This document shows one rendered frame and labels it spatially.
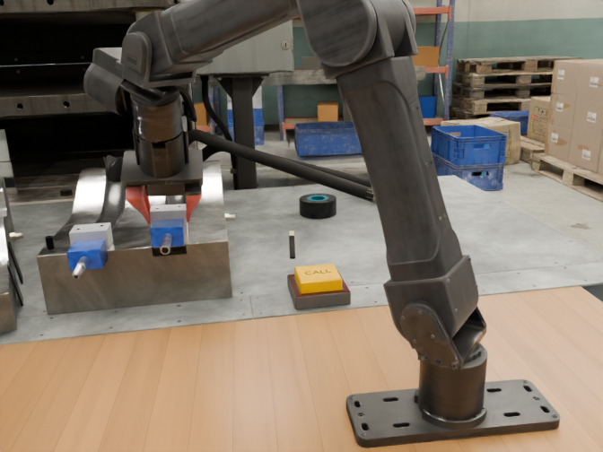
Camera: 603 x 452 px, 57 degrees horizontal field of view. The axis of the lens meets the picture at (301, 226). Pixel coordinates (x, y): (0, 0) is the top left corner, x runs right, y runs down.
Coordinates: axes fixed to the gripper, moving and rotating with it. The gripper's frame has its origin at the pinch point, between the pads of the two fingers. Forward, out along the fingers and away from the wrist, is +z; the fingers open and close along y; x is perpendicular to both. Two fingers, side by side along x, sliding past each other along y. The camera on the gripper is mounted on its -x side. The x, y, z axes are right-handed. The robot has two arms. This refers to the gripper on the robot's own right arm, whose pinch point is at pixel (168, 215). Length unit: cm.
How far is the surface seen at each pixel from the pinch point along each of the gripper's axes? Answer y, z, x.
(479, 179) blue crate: -213, 202, -247
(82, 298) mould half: 12.5, 9.3, 6.2
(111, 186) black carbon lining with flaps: 11.5, 13.1, -22.9
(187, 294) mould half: -2.0, 9.6, 6.6
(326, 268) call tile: -22.3, 6.2, 6.2
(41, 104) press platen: 35, 28, -75
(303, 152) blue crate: -86, 211, -300
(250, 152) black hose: -17, 27, -51
